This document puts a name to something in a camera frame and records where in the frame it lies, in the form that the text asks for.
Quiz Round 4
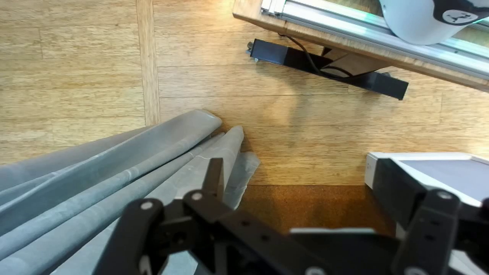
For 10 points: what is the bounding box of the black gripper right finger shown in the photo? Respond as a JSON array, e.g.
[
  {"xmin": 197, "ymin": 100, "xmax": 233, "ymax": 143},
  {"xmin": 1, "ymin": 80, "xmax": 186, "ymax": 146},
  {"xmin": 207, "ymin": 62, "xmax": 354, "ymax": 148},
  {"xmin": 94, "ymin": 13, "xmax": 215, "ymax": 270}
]
[{"xmin": 372, "ymin": 157, "xmax": 489, "ymax": 275}]

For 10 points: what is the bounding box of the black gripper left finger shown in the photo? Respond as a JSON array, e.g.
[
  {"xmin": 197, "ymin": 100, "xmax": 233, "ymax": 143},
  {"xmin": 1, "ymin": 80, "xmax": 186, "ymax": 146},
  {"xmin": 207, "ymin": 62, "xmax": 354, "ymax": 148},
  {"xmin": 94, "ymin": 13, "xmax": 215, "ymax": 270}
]
[{"xmin": 93, "ymin": 155, "xmax": 241, "ymax": 275}]

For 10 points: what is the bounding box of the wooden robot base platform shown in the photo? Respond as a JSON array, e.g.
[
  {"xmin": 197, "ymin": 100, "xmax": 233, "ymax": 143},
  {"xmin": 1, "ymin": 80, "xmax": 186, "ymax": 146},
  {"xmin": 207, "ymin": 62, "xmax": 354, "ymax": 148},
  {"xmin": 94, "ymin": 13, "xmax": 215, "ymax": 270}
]
[{"xmin": 232, "ymin": 0, "xmax": 489, "ymax": 94}]

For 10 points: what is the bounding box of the black metal foot bar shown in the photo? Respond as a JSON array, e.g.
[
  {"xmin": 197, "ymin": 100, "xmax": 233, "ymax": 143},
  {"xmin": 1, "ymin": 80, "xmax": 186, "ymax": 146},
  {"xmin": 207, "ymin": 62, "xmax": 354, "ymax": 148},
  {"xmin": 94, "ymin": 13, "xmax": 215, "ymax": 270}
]
[{"xmin": 247, "ymin": 38, "xmax": 411, "ymax": 102}]

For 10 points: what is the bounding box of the thin black base cable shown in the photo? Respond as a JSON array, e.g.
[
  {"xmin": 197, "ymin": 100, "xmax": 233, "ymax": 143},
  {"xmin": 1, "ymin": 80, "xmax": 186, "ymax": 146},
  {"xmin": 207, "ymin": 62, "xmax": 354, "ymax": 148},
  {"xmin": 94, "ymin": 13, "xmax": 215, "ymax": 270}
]
[{"xmin": 281, "ymin": 33, "xmax": 357, "ymax": 80}]

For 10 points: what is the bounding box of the aluminium frame rail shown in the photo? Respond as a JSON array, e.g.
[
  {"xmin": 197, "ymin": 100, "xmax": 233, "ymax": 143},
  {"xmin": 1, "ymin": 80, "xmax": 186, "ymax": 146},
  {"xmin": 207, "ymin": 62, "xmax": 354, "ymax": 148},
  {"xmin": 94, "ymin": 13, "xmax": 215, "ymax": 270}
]
[{"xmin": 258, "ymin": 0, "xmax": 489, "ymax": 80}]

